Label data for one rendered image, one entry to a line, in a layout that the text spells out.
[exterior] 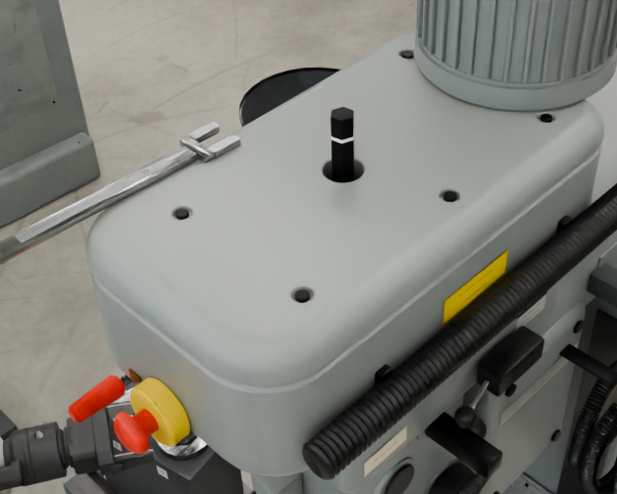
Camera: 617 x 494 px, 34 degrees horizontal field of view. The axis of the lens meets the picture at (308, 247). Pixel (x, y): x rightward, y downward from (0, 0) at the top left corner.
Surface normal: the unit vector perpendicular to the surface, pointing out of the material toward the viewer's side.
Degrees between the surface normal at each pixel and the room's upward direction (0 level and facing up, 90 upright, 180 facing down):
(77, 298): 0
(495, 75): 90
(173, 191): 0
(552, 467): 90
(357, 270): 0
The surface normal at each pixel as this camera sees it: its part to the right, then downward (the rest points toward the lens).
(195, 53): -0.04, -0.74
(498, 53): -0.34, 0.64
